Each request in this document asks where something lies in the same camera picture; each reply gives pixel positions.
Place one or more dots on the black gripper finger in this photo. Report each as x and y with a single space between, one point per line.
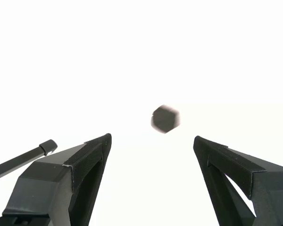
273 200
44 188

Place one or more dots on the black foam box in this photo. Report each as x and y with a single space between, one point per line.
165 118

